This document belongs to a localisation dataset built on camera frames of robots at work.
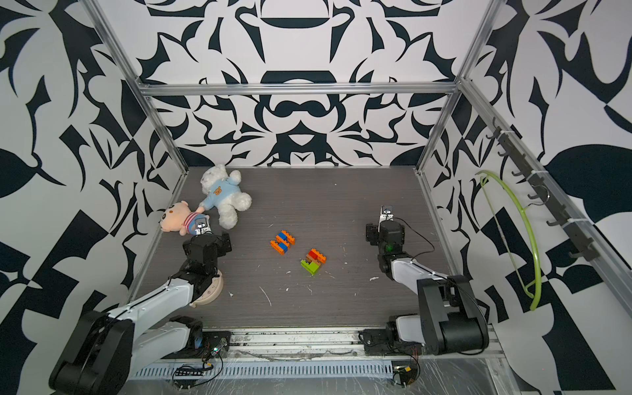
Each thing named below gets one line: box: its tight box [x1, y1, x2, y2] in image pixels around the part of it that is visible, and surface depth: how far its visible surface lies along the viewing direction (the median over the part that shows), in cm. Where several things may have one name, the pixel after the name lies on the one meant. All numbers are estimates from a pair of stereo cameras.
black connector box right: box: [392, 360, 421, 388], surface depth 73 cm
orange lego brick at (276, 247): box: [269, 240, 285, 256], surface depth 95 cm
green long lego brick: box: [300, 259, 320, 276], surface depth 89 cm
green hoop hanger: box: [474, 170, 543, 312], surface depth 66 cm
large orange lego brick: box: [310, 248, 327, 265], surface depth 91 cm
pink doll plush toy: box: [159, 200, 210, 237], surface depth 95 cm
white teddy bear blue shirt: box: [199, 164, 252, 230], surface depth 103 cm
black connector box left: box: [172, 368, 205, 390], surface depth 72 cm
